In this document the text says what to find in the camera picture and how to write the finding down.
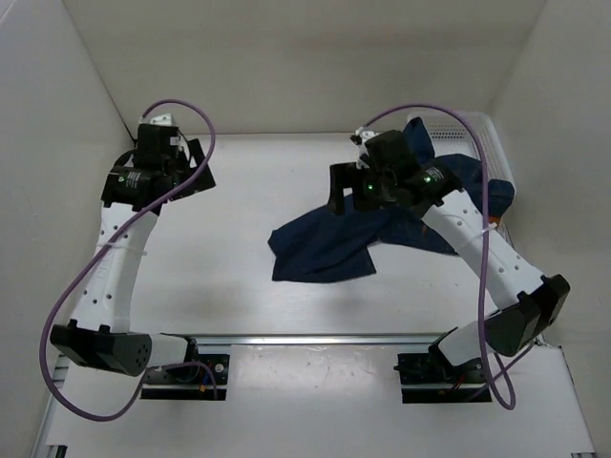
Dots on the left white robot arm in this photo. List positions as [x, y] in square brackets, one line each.
[98, 334]

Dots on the dark blue denim trousers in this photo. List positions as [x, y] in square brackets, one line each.
[322, 247]

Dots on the aluminium left frame rail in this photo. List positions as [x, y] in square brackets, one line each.
[42, 446]

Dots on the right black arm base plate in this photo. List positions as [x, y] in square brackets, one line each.
[426, 382]

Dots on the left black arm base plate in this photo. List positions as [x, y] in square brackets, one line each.
[192, 383]

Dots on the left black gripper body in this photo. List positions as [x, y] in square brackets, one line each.
[177, 168]

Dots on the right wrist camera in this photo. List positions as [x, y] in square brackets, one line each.
[362, 135]

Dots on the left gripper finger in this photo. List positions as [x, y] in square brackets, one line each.
[203, 181]
[194, 152]

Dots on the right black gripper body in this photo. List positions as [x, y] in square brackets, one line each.
[373, 189]

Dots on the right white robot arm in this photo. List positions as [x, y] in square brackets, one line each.
[527, 301]

